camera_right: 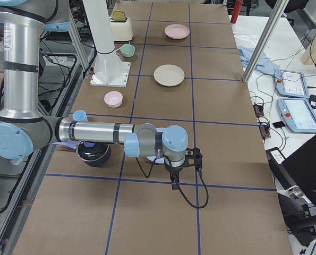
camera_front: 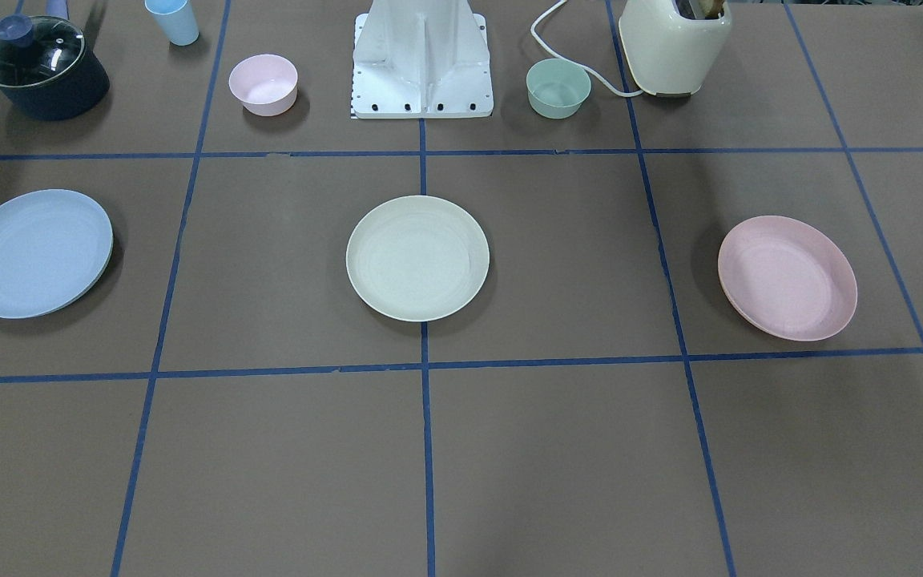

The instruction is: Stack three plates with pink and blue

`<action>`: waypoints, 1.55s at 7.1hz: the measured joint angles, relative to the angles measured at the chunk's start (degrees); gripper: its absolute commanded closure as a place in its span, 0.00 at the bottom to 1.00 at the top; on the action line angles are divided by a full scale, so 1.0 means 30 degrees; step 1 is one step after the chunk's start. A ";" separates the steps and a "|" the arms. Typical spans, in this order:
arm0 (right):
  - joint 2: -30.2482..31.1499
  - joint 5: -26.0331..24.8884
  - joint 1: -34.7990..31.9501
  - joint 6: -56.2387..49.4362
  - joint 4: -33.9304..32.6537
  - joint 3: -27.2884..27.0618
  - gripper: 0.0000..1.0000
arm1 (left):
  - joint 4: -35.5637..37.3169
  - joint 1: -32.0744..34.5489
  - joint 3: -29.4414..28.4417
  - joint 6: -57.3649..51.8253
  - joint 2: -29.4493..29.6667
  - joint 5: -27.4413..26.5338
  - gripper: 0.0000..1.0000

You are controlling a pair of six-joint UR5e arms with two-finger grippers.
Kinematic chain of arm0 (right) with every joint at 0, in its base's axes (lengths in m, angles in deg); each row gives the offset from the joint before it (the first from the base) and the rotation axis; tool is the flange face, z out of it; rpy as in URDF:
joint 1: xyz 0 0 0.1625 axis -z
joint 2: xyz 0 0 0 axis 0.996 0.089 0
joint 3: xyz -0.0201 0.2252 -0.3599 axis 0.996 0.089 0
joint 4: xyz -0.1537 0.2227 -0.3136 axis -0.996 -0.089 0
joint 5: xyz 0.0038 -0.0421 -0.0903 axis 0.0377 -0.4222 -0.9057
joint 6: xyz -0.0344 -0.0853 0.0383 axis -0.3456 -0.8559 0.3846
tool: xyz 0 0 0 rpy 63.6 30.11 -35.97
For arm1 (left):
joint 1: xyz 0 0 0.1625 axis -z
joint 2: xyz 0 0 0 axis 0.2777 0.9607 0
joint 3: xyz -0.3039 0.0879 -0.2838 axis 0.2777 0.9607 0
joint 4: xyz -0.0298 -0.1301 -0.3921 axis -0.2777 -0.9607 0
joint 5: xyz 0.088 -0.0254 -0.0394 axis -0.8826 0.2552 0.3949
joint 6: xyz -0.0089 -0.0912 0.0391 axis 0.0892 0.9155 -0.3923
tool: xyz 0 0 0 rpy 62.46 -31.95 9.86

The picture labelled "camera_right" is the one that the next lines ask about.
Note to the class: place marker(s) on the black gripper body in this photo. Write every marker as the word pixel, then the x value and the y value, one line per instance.
pixel 173 170

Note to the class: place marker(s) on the pink plate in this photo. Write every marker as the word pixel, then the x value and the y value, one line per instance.
pixel 176 31

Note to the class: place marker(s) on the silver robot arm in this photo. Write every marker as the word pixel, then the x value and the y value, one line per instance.
pixel 24 129

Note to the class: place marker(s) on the blue plate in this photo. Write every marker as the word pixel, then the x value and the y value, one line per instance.
pixel 155 160

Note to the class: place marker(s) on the dark pot with glass lid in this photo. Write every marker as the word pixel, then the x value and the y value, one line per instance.
pixel 94 154

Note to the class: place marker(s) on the pink bowl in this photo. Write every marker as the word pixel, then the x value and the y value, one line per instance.
pixel 113 99

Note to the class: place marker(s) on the cream plate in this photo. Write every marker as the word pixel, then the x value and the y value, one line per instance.
pixel 169 75

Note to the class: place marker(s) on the black box with label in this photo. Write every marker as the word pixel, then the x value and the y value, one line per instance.
pixel 275 157

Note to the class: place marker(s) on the light blue cup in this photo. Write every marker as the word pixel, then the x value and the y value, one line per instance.
pixel 80 115

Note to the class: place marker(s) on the green bowl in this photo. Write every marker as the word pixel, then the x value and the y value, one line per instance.
pixel 127 50

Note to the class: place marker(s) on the black laptop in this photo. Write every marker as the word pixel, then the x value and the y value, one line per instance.
pixel 299 169

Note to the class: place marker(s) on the near teach pendant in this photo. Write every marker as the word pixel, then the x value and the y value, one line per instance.
pixel 297 114

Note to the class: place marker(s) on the teach pendant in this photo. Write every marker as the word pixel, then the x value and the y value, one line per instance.
pixel 291 84
pixel 297 114

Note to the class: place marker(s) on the far teach pendant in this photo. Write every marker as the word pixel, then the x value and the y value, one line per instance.
pixel 291 84

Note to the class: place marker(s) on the cream toaster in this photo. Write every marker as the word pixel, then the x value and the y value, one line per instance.
pixel 121 26

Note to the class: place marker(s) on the red bottle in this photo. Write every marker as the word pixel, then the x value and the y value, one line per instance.
pixel 236 11

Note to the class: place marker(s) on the white camera stand pedestal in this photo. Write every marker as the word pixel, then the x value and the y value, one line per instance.
pixel 108 69

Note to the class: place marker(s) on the aluminium frame post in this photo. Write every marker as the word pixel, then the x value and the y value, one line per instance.
pixel 265 36

